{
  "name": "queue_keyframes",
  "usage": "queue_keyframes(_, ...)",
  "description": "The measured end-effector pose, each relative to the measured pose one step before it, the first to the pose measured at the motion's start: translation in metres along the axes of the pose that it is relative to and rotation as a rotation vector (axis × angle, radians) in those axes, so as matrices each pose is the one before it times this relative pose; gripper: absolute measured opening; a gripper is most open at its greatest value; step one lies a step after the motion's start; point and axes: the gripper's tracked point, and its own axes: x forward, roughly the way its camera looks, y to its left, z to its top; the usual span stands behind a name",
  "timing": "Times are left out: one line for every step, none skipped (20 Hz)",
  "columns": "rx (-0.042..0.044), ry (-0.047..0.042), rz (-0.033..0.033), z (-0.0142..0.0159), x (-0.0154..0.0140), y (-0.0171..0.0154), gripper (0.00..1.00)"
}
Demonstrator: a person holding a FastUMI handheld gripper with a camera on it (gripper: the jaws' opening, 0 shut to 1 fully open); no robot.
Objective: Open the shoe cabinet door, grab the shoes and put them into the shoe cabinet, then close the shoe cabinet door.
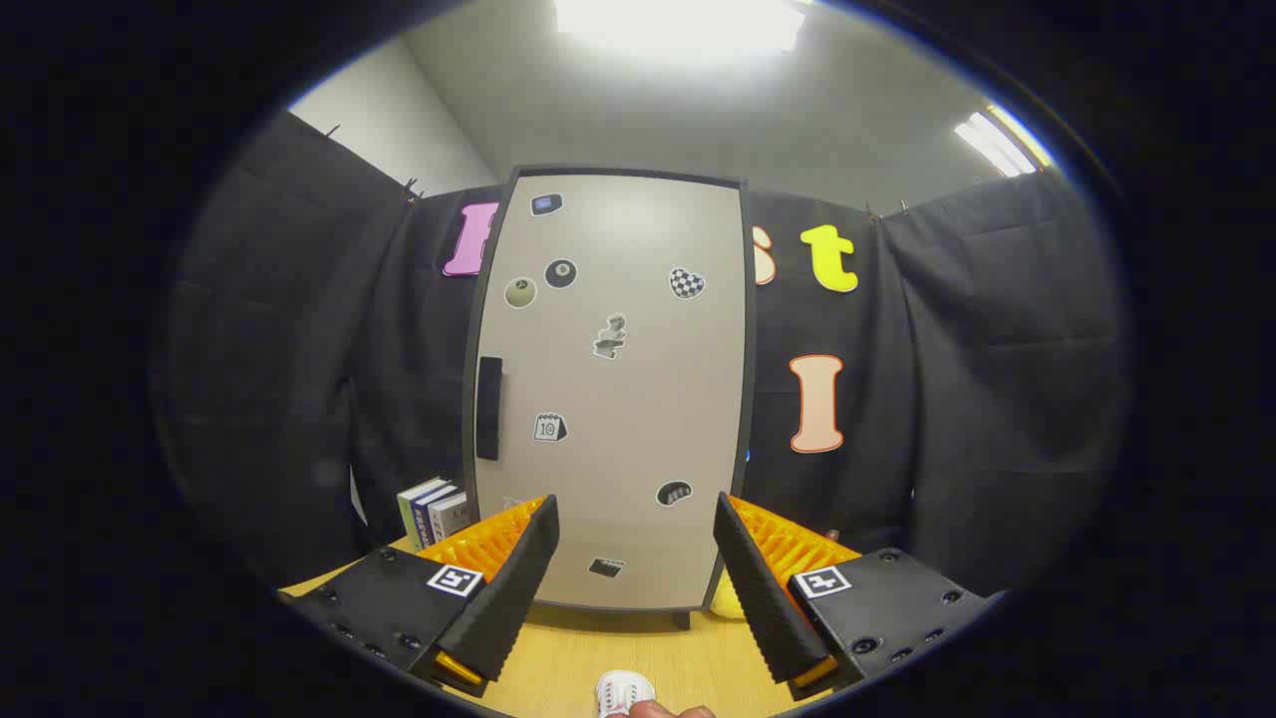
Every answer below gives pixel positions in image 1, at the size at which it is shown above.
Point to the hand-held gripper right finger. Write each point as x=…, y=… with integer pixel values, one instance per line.
x=763, y=598

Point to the green spine book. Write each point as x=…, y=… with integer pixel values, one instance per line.
x=411, y=504

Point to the white cover book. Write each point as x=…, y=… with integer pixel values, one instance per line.
x=451, y=517

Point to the yellow round object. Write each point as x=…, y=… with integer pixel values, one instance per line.
x=726, y=601

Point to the blue spine book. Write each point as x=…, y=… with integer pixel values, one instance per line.
x=427, y=514

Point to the rectangular ceiling light panel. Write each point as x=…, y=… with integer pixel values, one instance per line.
x=678, y=25

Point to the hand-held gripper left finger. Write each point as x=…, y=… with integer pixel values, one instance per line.
x=513, y=588

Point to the white canvas shoe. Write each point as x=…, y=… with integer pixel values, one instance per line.
x=623, y=690

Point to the white paper sheet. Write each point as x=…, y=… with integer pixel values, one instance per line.
x=357, y=499

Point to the dark grey shoe cabinet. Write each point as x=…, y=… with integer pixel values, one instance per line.
x=681, y=619

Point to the black backdrop cloth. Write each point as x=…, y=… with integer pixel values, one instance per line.
x=279, y=349

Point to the beige shoe cabinet door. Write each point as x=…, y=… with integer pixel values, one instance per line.
x=618, y=449

